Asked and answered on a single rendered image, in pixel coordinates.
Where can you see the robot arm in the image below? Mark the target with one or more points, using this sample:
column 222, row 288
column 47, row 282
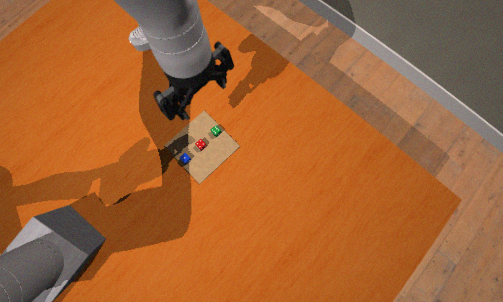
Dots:
column 175, row 33

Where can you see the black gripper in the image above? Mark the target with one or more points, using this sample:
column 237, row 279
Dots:
column 212, row 72

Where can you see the red die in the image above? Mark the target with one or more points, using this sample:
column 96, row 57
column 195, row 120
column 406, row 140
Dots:
column 201, row 144

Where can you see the green die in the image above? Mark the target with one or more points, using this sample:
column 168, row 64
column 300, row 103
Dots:
column 215, row 131

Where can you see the tan square mat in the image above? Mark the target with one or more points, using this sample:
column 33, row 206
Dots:
column 204, row 162

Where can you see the blue die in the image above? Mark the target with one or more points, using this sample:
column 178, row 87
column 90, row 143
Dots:
column 185, row 158

